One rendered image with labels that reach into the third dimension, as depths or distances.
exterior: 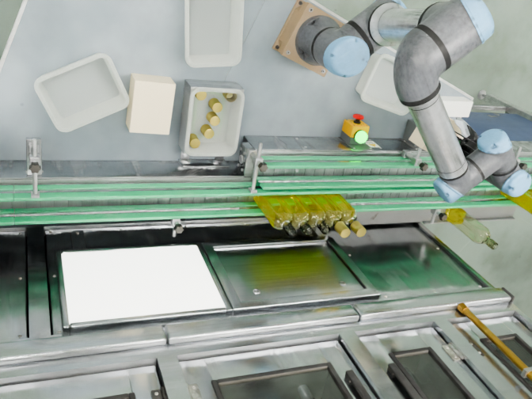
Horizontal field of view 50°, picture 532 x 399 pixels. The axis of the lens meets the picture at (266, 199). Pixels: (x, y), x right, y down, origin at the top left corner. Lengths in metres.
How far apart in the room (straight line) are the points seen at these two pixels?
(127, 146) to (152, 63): 0.28
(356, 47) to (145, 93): 0.62
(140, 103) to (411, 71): 0.82
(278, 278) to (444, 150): 0.63
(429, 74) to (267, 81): 0.75
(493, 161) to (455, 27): 0.41
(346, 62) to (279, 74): 0.34
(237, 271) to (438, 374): 0.63
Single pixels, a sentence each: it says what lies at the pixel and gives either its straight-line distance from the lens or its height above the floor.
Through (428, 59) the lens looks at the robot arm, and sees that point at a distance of 1.26.
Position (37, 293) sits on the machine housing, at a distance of 1.62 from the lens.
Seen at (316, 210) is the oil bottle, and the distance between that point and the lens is 1.79.
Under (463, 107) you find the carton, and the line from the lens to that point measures 2.29.
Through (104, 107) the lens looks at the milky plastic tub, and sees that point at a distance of 1.76.
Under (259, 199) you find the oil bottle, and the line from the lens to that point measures 1.85.
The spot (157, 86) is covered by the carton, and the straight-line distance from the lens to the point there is 1.72.
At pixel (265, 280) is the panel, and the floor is 1.20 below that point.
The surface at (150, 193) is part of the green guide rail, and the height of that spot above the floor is 0.95.
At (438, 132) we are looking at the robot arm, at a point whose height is 1.44.
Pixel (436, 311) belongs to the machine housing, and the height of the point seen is 1.39.
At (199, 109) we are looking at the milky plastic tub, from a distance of 1.84.
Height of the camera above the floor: 2.44
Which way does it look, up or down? 54 degrees down
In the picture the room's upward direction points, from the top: 143 degrees clockwise
